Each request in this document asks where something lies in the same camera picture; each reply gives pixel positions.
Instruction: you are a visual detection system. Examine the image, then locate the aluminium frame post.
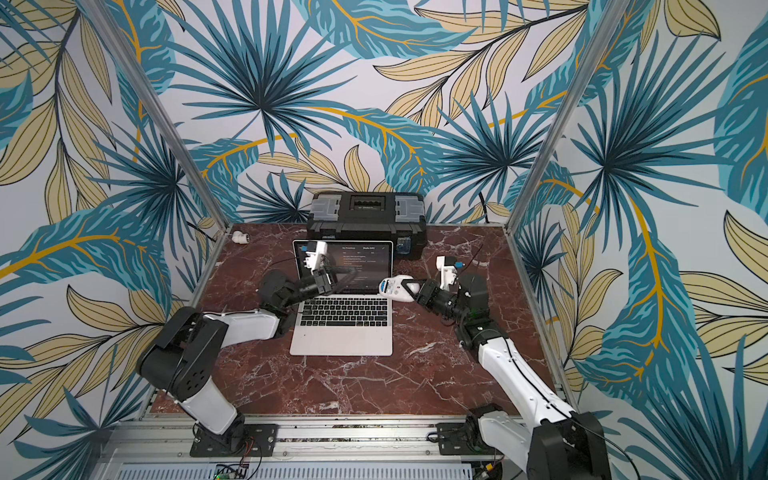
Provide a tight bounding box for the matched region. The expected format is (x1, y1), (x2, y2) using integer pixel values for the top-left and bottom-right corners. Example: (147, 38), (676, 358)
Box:
(80, 0), (230, 231)
(505, 0), (629, 238)

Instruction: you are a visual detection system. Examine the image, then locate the white wireless mouse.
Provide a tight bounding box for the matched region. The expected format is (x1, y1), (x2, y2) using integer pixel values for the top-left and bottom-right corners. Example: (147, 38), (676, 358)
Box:
(378, 275), (421, 302)

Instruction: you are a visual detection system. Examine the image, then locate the left aluminium frame post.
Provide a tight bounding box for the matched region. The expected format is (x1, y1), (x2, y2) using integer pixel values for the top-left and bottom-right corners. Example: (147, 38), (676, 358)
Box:
(80, 0), (230, 231)

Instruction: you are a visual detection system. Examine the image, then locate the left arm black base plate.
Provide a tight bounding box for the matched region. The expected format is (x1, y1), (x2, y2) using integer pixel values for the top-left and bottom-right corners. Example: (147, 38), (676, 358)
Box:
(189, 424), (278, 458)

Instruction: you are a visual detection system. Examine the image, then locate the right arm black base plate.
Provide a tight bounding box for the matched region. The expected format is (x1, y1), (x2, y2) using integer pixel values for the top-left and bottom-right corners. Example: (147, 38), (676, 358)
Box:
(432, 422), (482, 456)

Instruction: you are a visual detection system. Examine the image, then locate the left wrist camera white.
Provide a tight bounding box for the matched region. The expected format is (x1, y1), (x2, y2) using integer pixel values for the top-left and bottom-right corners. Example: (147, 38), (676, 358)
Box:
(301, 241), (329, 275)

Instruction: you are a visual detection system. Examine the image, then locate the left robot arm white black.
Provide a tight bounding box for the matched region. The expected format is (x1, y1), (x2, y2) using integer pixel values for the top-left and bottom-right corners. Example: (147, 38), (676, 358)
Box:
(136, 266), (357, 450)

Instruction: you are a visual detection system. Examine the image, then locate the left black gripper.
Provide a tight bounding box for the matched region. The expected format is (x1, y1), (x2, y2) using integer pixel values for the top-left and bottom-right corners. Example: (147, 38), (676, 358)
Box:
(281, 264), (357, 308)

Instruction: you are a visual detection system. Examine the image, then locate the aluminium front rail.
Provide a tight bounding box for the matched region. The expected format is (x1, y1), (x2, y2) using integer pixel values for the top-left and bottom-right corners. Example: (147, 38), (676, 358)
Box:
(89, 415), (613, 480)

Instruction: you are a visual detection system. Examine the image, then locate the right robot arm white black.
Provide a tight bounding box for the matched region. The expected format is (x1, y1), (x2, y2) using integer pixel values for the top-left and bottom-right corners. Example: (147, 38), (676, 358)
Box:
(379, 275), (612, 479)

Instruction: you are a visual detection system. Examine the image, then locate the right aluminium frame post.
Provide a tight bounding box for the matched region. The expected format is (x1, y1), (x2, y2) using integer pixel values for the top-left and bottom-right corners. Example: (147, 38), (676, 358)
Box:
(505, 0), (629, 238)

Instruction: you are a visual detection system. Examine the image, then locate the small white plastic fitting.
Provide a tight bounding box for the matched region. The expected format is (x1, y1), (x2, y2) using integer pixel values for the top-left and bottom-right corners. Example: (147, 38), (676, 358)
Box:
(231, 231), (250, 245)

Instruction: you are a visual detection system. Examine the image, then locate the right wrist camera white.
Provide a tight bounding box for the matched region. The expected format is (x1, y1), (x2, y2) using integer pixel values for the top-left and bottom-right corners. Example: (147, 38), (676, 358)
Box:
(436, 256), (464, 290)

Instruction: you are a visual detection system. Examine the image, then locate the silver laptop with black keyboard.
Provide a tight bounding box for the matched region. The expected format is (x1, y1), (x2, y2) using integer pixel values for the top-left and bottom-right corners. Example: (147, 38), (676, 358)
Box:
(290, 240), (394, 356)

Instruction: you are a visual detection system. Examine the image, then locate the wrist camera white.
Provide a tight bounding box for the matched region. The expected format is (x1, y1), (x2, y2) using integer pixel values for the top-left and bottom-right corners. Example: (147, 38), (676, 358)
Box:
(436, 256), (464, 290)
(301, 241), (329, 275)

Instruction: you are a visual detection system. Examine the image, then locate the black and grey toolbox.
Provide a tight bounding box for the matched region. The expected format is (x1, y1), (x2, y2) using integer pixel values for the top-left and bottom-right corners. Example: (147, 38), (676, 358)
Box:
(306, 191), (427, 260)

